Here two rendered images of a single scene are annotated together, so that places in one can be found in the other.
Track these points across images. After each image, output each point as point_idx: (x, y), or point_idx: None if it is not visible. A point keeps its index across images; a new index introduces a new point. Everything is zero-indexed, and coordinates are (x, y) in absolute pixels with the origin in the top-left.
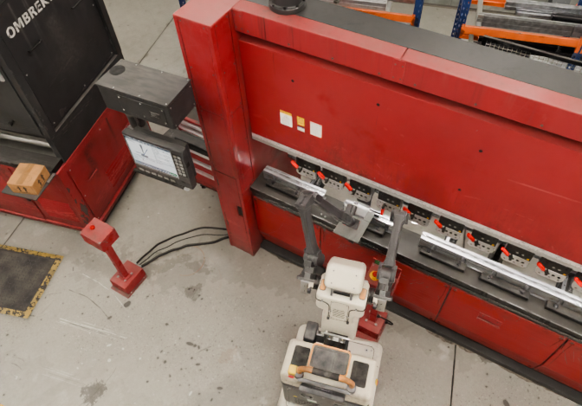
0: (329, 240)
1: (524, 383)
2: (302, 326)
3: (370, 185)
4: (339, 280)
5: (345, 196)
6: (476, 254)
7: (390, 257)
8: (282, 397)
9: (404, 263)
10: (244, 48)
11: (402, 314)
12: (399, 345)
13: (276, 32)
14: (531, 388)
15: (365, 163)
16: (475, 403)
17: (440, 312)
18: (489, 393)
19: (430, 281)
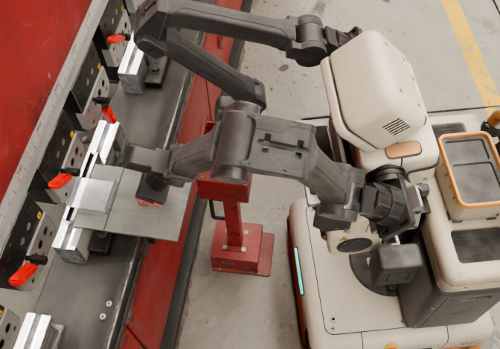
0: (143, 310)
1: (248, 53)
2: (321, 344)
3: (59, 109)
4: (406, 82)
5: None
6: None
7: (277, 24)
8: (469, 330)
9: (180, 123)
10: None
11: (204, 205)
12: (257, 200)
13: None
14: (251, 47)
15: (14, 64)
16: (299, 97)
17: (211, 117)
18: (278, 85)
19: (196, 93)
